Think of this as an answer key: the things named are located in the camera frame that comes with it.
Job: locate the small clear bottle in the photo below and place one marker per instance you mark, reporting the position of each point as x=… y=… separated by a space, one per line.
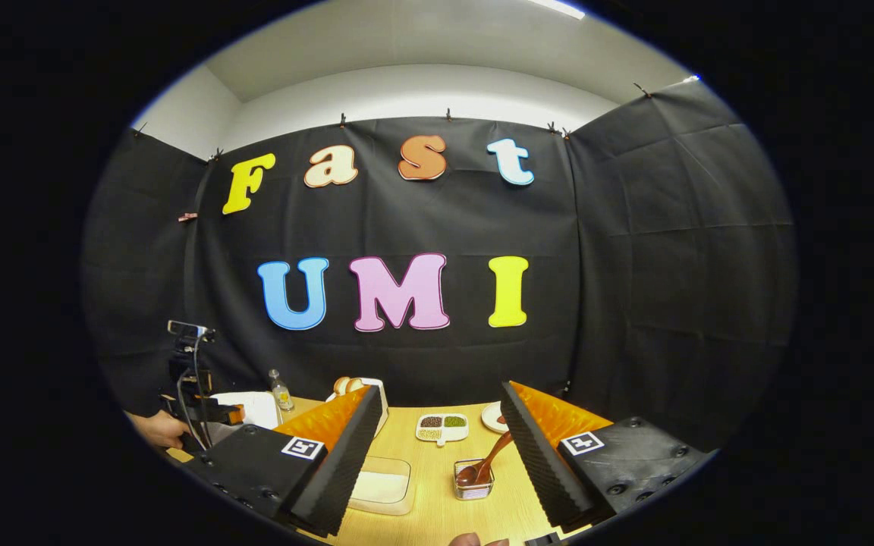
x=281 y=394

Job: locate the white toaster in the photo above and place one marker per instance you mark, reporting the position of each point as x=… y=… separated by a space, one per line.
x=382 y=409

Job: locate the toasted bread slice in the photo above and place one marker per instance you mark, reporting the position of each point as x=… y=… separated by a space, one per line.
x=341 y=386
x=356 y=386

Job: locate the black backdrop cloth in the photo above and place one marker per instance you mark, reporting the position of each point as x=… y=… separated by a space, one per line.
x=634 y=265

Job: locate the white round plate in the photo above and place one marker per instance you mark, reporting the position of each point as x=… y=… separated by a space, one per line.
x=490 y=417

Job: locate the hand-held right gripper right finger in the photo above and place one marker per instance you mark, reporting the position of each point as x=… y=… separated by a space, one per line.
x=532 y=462

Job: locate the white divided bean dish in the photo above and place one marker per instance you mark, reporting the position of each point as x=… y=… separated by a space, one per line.
x=443 y=427

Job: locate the white rice cooker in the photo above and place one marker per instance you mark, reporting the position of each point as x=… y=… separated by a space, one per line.
x=256 y=409

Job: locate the metal mesh chopstick holder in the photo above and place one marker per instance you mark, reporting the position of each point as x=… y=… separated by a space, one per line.
x=475 y=491

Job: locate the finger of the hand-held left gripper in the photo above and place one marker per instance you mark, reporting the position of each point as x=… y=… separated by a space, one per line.
x=217 y=412

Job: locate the brown wooden spoon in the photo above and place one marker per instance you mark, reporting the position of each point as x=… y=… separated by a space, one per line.
x=494 y=451

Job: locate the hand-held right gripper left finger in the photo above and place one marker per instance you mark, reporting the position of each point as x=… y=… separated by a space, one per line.
x=342 y=462

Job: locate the clear container of rice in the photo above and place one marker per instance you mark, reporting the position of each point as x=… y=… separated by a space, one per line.
x=380 y=485

